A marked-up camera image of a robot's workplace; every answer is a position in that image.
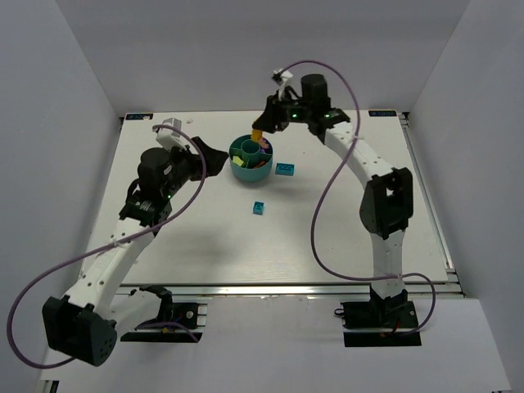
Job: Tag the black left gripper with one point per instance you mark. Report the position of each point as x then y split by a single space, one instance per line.
196 160

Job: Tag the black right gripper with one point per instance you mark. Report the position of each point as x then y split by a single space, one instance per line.
272 115

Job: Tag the light green small lego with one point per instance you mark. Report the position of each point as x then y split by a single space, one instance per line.
237 160

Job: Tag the yellow-orange long lego brick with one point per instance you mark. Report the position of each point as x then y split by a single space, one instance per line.
256 135

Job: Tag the dark orange long lego brick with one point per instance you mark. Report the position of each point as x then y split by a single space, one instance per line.
259 165

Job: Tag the teal long lego brick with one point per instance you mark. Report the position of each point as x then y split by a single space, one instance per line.
284 169

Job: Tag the small teal square lego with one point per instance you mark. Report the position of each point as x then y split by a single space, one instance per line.
258 208

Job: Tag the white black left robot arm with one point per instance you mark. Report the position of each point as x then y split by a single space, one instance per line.
84 323

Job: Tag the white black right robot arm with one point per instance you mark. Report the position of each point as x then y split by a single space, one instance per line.
387 202

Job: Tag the teal round divided container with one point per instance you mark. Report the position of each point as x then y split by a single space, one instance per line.
249 151

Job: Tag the left blue corner label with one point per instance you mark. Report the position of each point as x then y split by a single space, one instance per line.
138 116

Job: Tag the blue corner label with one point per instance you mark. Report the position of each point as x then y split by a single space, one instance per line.
382 113
138 116

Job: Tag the right blue corner label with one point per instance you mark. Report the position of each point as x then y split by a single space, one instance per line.
382 113

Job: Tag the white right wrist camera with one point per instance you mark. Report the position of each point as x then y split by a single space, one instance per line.
282 78

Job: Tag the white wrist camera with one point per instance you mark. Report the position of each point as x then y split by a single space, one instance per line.
167 137
282 78

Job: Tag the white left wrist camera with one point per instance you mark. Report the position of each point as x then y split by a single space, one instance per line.
167 137

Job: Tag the aluminium front table rail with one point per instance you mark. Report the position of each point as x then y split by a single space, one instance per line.
450 288

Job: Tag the aluminium table rail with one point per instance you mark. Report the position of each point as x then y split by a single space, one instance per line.
450 288
451 272

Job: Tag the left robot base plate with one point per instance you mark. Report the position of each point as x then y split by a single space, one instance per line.
185 323

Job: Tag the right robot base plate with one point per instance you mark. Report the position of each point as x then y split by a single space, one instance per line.
362 327

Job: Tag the aluminium right table rail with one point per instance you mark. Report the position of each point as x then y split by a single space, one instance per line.
451 272

